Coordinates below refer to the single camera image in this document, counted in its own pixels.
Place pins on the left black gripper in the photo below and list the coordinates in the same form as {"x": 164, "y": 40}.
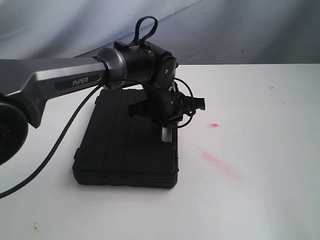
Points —
{"x": 166, "y": 107}

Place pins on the black plastic tool case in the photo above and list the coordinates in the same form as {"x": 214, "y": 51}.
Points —
{"x": 122, "y": 150}

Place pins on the white backdrop cloth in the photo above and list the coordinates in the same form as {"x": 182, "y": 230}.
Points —
{"x": 195, "y": 31}

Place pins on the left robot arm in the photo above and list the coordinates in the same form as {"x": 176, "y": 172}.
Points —
{"x": 27, "y": 84}

